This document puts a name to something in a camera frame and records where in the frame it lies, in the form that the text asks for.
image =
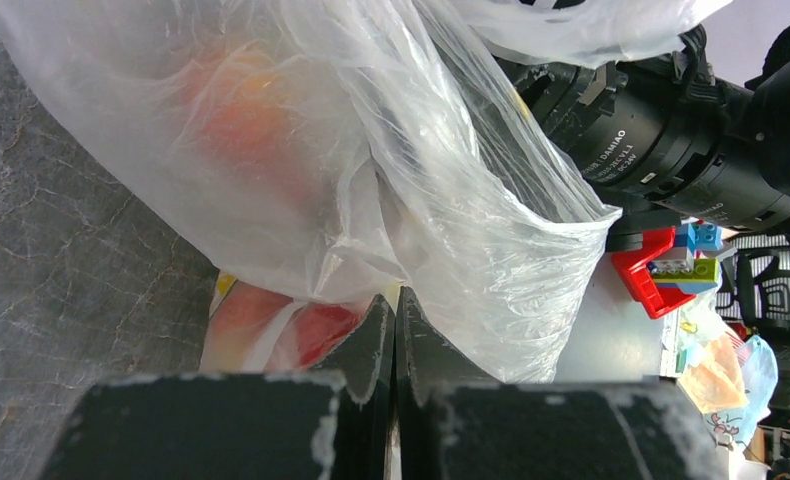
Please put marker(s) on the clear plastic bag of fruits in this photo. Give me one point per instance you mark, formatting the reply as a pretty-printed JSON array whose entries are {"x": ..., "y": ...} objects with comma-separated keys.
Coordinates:
[{"x": 330, "y": 150}]

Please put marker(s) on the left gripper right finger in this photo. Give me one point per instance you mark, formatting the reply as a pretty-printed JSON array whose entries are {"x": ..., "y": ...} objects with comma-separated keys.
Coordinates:
[{"x": 457, "y": 422}]

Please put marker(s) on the toy brick pile background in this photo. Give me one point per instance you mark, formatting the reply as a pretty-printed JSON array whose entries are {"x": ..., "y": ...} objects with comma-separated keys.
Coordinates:
[{"x": 672, "y": 266}]

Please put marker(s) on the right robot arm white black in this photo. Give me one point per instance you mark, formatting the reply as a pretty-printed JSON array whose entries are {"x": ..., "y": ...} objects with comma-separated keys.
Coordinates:
[{"x": 664, "y": 138}]

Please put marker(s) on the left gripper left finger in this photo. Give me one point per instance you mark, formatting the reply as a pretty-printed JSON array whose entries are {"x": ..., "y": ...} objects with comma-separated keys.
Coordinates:
[{"x": 328, "y": 422}]

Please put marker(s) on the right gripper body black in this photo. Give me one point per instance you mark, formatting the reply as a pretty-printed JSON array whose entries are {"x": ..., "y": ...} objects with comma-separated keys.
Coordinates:
[{"x": 566, "y": 100}]

